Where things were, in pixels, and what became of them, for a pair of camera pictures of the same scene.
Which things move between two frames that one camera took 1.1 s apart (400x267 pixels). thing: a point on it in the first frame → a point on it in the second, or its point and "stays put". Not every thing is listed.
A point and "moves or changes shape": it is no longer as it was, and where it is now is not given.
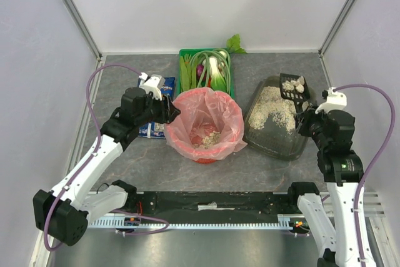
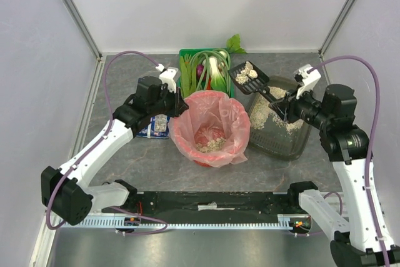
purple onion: [199, 69] stays put
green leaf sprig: [233, 45] stays put
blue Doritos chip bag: [157, 129] stays put
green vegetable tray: [231, 64] stays put
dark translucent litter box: [269, 126] stays put
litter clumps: [294, 84] → [248, 71]
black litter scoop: [297, 97] moves or changes shape
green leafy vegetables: [200, 62] stays put
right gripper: [305, 122] → [284, 110]
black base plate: [215, 205] stays put
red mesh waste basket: [209, 127] stays put
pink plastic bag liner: [209, 126] moves or changes shape
